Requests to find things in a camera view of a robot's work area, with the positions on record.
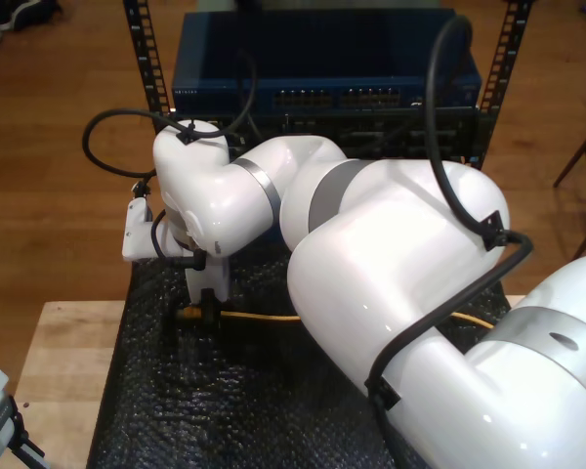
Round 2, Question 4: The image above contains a black perforated rack post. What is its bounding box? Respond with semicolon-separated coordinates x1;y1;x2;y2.
468;0;536;163
122;0;175;118

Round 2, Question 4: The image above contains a long black arm cable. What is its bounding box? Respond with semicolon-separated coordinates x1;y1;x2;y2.
81;14;536;469

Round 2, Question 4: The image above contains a black bubble mat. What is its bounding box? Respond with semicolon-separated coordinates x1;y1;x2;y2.
85;253;512;469

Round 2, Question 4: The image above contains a blue network switch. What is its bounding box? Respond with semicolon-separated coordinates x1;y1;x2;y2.
170;9;483;116

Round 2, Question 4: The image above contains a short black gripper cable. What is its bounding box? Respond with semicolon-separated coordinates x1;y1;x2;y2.
149;208;210;273

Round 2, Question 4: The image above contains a yellow network cable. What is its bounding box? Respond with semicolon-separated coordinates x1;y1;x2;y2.
175;305;497;331

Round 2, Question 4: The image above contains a dark wooden chair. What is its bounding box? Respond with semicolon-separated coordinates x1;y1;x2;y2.
552;114;586;265

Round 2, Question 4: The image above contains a black rack server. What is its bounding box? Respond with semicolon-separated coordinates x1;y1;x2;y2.
173;111;481;165

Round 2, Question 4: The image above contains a dark shoe with white sole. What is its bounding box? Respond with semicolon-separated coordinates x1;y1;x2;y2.
0;0;63;31

